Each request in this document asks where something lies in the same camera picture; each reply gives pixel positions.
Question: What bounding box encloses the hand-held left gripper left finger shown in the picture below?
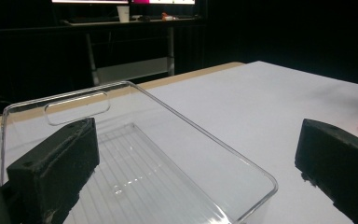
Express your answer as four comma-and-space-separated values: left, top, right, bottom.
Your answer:
7, 118, 101, 224

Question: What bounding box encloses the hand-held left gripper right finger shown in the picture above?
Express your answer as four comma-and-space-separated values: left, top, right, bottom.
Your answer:
294, 118, 358, 224

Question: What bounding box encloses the clear plastic tray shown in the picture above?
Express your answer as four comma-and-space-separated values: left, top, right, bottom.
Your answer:
0, 80, 279, 224

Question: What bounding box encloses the white table cover sheet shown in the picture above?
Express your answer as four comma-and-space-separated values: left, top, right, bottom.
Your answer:
0, 60, 358, 224

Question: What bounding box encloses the white metal rack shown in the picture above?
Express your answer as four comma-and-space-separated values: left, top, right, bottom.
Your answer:
60, 17, 206, 87

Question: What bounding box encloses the black keyboard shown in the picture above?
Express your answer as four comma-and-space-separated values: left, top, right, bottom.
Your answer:
68, 16, 120, 23

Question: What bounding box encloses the white paper cup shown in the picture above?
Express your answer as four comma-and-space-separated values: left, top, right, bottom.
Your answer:
117, 5, 131, 23

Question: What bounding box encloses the computer monitor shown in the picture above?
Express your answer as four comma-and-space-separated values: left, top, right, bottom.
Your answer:
51, 0, 130, 5
132, 0, 197, 6

